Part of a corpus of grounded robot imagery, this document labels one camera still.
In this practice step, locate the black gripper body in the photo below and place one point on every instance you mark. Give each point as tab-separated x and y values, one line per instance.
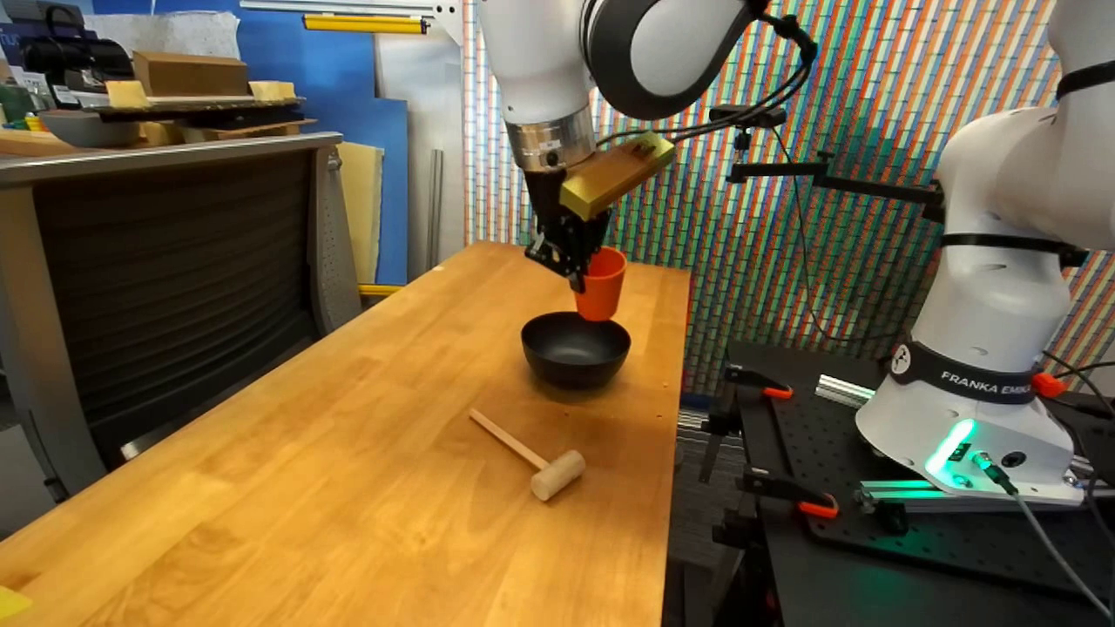
558	215

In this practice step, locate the orange plastic cup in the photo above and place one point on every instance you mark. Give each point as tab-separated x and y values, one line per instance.
599	284

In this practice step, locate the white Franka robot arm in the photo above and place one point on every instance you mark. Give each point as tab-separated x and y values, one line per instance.
997	266

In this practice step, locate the black bowl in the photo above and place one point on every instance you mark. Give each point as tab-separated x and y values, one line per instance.
575	351

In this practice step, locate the yellow foam panel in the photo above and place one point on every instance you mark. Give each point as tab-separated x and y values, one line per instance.
360	211

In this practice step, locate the wooden mallet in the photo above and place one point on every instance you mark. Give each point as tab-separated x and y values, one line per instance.
558	474

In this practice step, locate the shimmering mesh backdrop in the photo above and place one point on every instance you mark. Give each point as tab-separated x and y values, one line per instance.
838	255

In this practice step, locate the blue board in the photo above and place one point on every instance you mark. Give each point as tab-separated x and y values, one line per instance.
316	81

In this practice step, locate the short silver aluminium bar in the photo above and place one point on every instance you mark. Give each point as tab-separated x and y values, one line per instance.
842	391

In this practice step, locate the brown cardboard box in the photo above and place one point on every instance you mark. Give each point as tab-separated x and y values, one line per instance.
193	75

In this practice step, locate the black optical breadboard table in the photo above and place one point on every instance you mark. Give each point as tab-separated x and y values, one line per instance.
928	569

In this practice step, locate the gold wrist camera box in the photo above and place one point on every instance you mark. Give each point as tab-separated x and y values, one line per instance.
613	175

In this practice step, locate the black camera mount boom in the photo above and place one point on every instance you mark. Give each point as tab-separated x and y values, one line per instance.
838	180

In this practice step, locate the silver aluminium rail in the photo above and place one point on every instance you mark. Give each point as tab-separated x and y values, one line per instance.
986	492

